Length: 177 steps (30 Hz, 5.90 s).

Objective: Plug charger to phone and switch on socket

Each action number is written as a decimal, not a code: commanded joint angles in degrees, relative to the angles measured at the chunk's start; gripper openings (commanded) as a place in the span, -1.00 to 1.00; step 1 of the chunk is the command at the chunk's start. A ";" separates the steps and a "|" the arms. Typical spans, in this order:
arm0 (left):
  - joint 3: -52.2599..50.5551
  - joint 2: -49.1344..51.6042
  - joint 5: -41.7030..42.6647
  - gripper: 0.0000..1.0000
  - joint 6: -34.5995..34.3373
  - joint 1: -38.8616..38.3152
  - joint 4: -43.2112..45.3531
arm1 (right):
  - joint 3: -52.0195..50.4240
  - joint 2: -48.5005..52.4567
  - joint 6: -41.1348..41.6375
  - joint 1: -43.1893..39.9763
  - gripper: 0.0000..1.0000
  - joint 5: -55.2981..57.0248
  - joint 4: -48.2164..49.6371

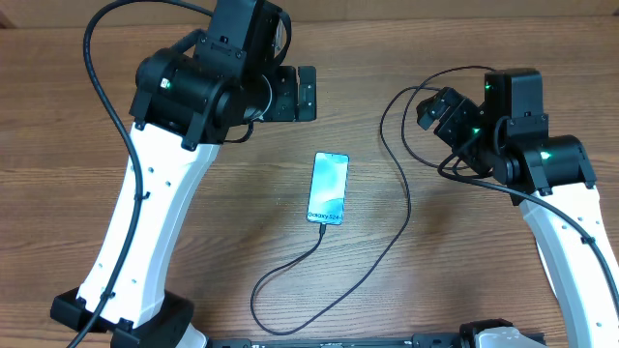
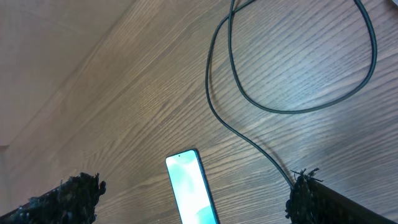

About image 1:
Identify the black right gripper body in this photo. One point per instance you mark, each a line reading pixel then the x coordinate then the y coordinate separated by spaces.
pixel 462 133

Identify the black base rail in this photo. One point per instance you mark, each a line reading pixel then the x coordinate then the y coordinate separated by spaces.
pixel 417 340

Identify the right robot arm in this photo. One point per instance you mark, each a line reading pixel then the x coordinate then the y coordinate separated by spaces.
pixel 504 144

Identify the blue-screen Samsung smartphone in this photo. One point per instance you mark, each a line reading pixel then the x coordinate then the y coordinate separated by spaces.
pixel 327 188

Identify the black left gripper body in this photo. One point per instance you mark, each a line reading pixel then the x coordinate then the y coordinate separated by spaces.
pixel 283 104

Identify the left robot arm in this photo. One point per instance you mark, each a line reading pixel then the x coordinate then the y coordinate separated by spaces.
pixel 188 97

